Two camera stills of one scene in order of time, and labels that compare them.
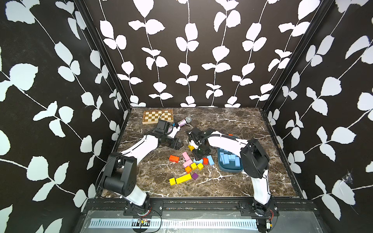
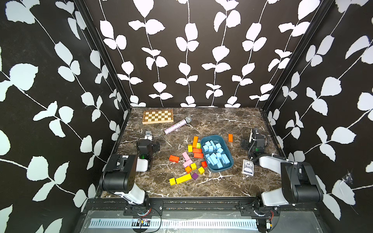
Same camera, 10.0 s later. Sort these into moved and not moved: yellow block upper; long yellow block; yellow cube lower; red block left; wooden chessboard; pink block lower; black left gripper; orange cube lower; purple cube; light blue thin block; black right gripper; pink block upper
Moved: black left gripper; light blue thin block; black right gripper
Not moved: pink block upper; yellow block upper; long yellow block; orange cube lower; purple cube; pink block lower; wooden chessboard; red block left; yellow cube lower
